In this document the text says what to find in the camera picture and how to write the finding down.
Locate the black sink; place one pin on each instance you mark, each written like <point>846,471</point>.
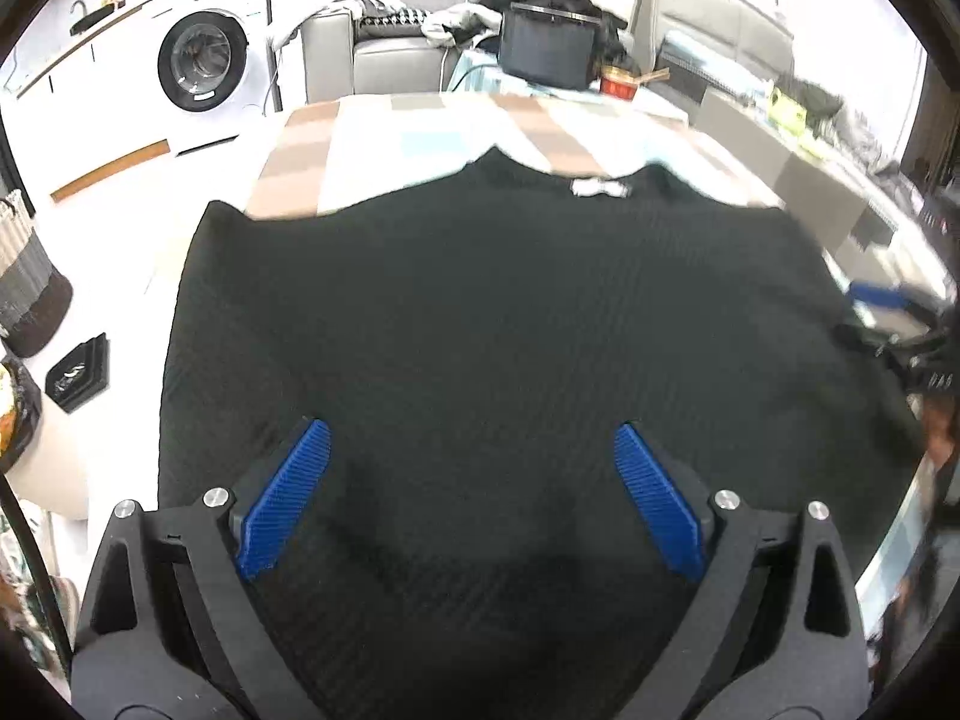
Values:
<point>97,19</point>

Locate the white trash bin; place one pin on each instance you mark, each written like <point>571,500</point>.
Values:
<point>60,465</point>

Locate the woven laundry basket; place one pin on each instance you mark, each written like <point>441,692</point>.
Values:
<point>30,285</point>

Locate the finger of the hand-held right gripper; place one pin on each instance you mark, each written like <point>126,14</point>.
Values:
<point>870,341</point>
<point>877,295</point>

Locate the black tray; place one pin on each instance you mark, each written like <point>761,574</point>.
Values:
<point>79,375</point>

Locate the white green sneaker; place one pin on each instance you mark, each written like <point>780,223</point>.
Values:
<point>34,607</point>

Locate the person's right hand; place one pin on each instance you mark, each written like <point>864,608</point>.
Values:
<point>943,431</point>

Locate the grey side cabinet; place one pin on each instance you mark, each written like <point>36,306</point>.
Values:
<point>765,150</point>

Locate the grey sofa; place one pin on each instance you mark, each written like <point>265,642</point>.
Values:
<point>390,67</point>

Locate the houndstooth cushion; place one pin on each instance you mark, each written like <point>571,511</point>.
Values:
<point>394,16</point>

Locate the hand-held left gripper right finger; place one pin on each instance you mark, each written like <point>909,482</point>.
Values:
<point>660,499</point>

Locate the blue pillow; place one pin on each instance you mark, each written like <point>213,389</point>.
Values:
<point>705,56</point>

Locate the white base cabinets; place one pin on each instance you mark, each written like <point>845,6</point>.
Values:
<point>90,112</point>

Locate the grey blanket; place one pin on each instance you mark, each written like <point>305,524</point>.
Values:
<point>866,135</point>

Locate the wooden chopsticks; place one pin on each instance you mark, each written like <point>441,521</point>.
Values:
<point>652,76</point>

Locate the white crumpled cloth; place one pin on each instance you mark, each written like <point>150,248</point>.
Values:
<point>457,19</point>

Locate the checkered tablecloth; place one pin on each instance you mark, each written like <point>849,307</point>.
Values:
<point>375,150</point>

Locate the green teapot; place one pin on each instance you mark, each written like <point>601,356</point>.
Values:
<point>787,109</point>

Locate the beige folded board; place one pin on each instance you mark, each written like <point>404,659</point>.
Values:
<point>645,22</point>

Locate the small table with blue cloth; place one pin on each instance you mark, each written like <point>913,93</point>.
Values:
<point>480,75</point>

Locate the black box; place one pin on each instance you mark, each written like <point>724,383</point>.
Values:
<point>941,210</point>

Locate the red bowl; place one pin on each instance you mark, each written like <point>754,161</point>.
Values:
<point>619,86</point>

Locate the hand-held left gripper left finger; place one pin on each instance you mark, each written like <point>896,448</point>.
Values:
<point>285,499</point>

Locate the white washing machine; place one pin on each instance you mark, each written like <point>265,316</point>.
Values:
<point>217,112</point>

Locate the light blue blanket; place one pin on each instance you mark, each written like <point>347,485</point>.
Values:
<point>330,7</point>

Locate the dark grey clothing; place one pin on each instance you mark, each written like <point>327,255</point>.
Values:
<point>817,97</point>

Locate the black knit sweater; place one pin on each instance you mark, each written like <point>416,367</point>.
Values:
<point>487,315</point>

